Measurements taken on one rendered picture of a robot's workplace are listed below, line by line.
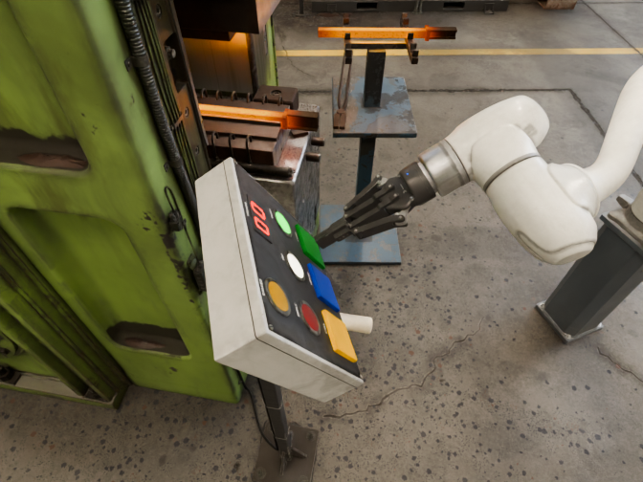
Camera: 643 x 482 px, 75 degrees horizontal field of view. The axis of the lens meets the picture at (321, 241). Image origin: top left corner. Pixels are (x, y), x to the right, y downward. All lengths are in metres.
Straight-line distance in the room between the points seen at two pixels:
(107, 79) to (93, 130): 0.11
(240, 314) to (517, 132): 0.51
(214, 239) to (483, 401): 1.43
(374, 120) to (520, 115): 0.90
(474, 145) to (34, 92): 0.76
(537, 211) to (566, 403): 1.35
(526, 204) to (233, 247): 0.44
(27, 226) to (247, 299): 0.75
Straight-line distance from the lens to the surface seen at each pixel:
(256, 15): 0.94
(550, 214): 0.70
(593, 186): 0.76
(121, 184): 0.87
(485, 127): 0.76
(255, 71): 1.41
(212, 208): 0.68
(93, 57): 0.73
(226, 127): 1.18
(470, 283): 2.12
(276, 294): 0.56
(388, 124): 1.59
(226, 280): 0.58
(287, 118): 1.16
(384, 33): 1.58
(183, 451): 1.76
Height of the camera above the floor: 1.64
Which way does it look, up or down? 49 degrees down
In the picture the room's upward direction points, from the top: straight up
